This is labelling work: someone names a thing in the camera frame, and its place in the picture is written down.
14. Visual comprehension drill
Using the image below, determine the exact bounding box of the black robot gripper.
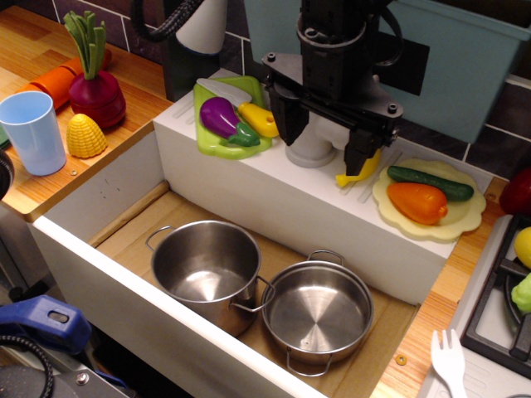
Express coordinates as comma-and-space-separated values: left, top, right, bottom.
262, 25, 402, 176

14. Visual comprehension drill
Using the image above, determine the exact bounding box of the grey toy faucet lever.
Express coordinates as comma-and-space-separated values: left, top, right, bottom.
285, 113, 350, 168

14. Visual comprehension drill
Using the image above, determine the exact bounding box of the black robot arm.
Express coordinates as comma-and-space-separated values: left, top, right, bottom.
263, 1, 404, 176

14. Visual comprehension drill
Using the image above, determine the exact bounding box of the yellow toy banana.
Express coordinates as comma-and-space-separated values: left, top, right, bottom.
335, 149, 382, 187

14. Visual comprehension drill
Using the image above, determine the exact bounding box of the green toy cucumber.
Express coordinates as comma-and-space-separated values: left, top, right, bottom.
387, 166, 475, 201

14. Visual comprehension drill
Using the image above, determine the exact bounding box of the green plastic cutting board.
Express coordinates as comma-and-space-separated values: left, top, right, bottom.
193, 76, 272, 160

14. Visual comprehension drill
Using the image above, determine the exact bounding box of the purple toy eggplant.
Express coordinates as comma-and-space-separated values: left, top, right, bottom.
199, 97, 261, 148

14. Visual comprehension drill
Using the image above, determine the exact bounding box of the cream scalloped plate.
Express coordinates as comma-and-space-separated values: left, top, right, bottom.
372, 158, 486, 242

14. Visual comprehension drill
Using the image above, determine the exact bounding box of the white cone lamp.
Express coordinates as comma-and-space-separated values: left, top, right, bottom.
176, 0, 227, 56

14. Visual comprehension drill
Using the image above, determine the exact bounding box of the teal plastic bin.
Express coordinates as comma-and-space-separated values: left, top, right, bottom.
245, 1, 530, 143

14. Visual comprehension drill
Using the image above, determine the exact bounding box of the shallow steel pan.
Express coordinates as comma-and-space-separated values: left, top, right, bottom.
261, 250, 374, 377

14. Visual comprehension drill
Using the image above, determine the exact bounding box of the tall steel pot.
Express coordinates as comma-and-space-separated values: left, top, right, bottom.
145, 221, 275, 337

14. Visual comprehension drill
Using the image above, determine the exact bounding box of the white toy sink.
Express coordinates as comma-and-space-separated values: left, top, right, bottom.
31, 90, 478, 397

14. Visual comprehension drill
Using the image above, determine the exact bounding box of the red toy apple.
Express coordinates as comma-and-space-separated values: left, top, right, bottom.
499, 167, 530, 216

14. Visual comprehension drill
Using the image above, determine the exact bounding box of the yellow toy lemon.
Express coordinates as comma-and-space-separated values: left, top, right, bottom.
514, 227, 531, 269

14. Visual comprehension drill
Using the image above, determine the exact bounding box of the red toy beet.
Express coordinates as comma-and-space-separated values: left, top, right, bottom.
63, 11, 126, 129

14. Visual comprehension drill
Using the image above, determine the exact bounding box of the yellow toy corn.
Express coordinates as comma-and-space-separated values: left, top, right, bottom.
66, 114, 108, 158

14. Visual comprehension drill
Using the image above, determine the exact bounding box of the light green toy vegetable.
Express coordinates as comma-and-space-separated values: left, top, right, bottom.
511, 274, 531, 313

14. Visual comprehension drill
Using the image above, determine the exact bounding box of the white plastic fork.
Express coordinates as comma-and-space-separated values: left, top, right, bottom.
431, 329, 466, 397

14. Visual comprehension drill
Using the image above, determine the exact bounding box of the orange toy carrot wooden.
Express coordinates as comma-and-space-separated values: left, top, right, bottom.
16, 48, 113, 110

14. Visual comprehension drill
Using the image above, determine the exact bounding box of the light blue plastic cup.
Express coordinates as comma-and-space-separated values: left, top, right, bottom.
1, 91, 66, 176

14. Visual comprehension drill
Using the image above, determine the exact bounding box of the black stove grate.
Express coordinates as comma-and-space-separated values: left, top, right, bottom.
461, 214, 530, 378

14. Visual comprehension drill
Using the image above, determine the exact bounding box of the blue clamp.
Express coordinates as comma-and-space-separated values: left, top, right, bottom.
1, 295, 92, 354

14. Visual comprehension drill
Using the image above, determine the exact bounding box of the black braided cable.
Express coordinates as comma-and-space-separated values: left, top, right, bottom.
130, 0, 204, 43

